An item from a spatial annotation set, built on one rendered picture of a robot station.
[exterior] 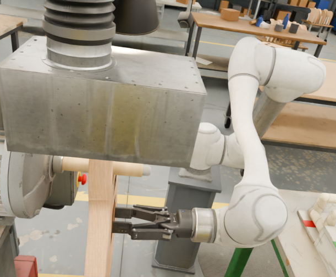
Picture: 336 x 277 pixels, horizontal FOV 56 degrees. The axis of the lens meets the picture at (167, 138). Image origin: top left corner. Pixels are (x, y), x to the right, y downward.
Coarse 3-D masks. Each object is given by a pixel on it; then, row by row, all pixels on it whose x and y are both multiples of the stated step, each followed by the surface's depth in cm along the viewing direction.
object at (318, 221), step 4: (312, 208) 114; (312, 212) 112; (316, 212) 112; (312, 216) 112; (316, 216) 111; (320, 216) 111; (312, 220) 111; (316, 220) 109; (320, 220) 109; (316, 224) 109; (320, 224) 108; (320, 228) 107
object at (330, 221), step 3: (330, 213) 104; (330, 216) 104; (327, 219) 105; (330, 219) 104; (333, 219) 103; (324, 222) 106; (327, 222) 105; (330, 222) 104; (333, 222) 103; (324, 225) 106; (327, 225) 105; (330, 225) 104; (333, 225) 104
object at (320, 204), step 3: (318, 198) 111; (321, 198) 110; (318, 201) 111; (321, 201) 110; (324, 201) 109; (315, 204) 112; (318, 204) 111; (321, 204) 110; (324, 204) 110; (315, 207) 112; (318, 207) 111; (321, 207) 111; (315, 210) 113; (318, 210) 112; (321, 210) 112
